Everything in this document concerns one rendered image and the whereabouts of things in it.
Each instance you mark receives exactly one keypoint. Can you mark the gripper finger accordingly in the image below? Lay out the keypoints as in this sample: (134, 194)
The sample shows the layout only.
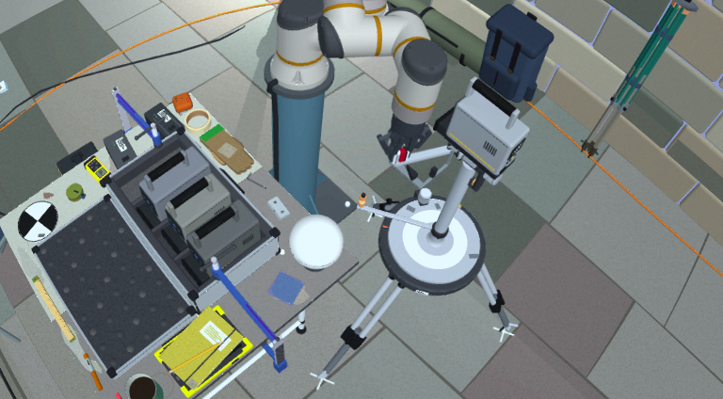
(425, 139)
(386, 148)

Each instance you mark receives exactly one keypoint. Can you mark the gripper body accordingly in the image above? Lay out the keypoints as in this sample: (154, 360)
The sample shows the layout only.
(409, 132)

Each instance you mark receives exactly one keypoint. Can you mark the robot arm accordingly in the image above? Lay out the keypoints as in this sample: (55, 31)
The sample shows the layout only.
(356, 32)

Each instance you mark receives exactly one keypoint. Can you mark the red latch lever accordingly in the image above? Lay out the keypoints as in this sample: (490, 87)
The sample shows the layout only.
(402, 154)

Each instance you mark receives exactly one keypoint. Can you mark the grey pan bar orange knob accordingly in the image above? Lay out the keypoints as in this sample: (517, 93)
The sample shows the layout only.
(390, 216)

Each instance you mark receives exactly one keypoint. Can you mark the black tripod head clamp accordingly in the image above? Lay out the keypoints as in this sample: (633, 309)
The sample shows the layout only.
(481, 180)

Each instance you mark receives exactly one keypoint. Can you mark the grey survey tripod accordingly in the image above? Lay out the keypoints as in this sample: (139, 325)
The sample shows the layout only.
(432, 255)

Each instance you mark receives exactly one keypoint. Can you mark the folded green tripod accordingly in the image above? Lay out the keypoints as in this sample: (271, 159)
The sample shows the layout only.
(641, 68)

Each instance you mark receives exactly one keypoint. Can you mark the white round knob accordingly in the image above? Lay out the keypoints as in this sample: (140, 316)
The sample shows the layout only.
(425, 196)

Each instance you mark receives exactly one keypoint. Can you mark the olive green tube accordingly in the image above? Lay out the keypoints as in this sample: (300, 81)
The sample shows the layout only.
(452, 32)

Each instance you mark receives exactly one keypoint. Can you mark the white sphere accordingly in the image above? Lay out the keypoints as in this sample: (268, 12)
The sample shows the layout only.
(316, 242)

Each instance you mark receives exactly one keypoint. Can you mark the small white plate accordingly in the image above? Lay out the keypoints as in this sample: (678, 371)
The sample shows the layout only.
(278, 208)

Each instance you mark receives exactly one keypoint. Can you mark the navy blue backpack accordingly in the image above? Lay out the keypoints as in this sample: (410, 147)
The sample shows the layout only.
(517, 52)

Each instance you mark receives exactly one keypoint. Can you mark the grey work table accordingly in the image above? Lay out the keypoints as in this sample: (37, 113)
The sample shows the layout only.
(316, 280)

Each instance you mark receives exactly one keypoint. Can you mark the tan work glove green cuff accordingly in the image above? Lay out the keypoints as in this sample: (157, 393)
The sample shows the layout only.
(229, 149)

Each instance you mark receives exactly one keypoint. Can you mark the blue cloth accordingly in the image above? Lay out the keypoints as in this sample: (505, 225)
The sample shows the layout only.
(286, 288)

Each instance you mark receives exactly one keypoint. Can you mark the beige tape roll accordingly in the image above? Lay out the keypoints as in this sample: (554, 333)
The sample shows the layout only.
(190, 123)

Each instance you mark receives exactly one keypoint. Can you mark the small orange box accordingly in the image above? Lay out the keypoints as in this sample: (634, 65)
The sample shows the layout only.
(182, 102)

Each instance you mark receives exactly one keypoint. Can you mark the blue case lid stay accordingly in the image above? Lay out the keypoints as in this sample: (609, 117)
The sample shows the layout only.
(248, 308)
(135, 114)

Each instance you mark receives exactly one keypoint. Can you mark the black battery block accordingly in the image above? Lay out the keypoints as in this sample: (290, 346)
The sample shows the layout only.
(164, 116)
(120, 148)

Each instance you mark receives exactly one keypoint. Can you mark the yellow clipboard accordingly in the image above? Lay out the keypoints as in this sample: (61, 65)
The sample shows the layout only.
(192, 351)

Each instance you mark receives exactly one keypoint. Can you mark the orange pencil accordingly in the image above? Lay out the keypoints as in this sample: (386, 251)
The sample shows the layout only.
(195, 355)

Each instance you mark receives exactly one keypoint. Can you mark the yellow handheld meter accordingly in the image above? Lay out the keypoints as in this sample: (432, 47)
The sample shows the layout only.
(97, 169)

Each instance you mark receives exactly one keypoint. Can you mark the grey transport case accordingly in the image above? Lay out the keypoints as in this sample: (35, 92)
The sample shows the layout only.
(113, 286)

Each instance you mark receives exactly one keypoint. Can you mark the flat black pouch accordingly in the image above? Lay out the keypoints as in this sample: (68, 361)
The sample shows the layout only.
(76, 157)

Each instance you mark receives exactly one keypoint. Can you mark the green tape measure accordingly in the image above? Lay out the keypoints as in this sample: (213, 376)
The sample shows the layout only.
(75, 192)

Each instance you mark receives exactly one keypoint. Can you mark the green mug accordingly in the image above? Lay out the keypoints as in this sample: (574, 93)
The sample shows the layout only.
(144, 387)

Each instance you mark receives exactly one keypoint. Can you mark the black white target disc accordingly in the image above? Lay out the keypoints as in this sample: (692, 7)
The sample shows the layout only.
(37, 221)

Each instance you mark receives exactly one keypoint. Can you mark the orange marker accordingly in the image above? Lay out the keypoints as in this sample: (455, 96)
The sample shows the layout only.
(93, 372)

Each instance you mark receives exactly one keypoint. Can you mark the wooden ruler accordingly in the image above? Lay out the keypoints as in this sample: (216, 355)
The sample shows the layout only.
(53, 308)

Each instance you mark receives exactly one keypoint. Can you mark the white tube frame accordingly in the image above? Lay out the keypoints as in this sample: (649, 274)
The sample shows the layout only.
(421, 155)

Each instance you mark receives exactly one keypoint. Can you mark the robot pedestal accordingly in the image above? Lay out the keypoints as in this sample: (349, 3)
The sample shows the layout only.
(296, 139)

